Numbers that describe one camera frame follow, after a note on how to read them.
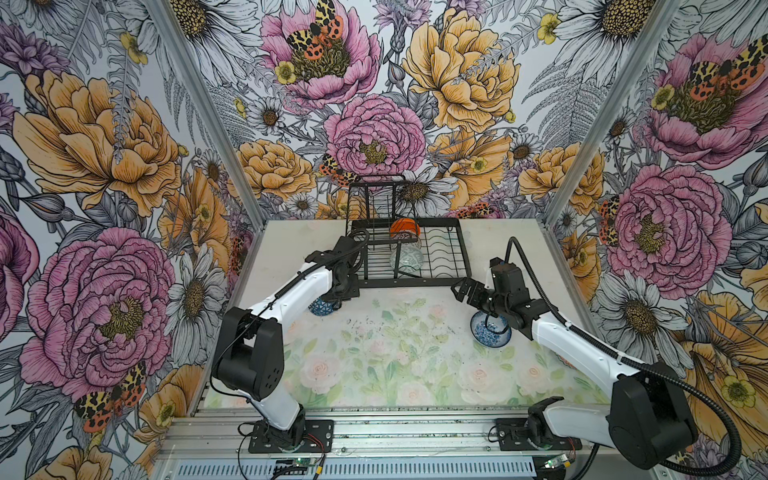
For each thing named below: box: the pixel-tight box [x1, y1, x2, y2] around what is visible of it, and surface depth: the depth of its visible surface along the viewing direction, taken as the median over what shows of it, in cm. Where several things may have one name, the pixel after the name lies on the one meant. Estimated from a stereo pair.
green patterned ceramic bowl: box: [390, 243, 424, 273], surface depth 107 cm
